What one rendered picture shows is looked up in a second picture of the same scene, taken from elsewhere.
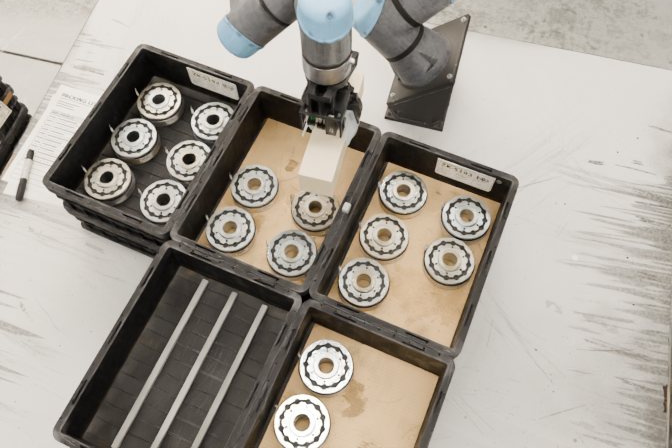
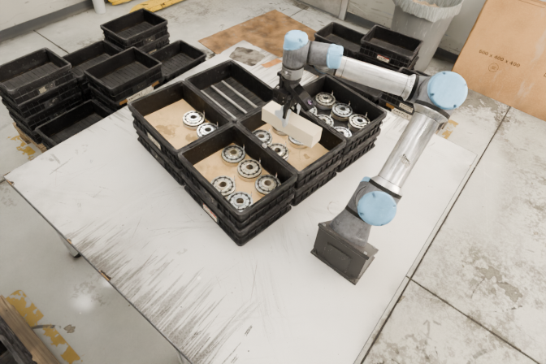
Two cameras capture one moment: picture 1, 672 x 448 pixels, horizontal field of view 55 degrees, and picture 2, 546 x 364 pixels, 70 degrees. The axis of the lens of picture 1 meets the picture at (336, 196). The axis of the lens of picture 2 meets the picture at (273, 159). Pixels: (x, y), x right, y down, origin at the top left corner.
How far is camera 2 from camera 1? 1.44 m
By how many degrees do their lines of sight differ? 56
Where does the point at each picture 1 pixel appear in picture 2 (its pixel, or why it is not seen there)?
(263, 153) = (318, 149)
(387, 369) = not seen: hidden behind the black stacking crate
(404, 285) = (224, 171)
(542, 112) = (300, 318)
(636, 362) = (130, 273)
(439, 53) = (342, 226)
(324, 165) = (270, 108)
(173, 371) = (237, 99)
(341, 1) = (291, 36)
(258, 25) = not seen: hidden behind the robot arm
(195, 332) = (248, 107)
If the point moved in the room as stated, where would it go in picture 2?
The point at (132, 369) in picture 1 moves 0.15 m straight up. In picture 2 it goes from (245, 91) to (245, 67)
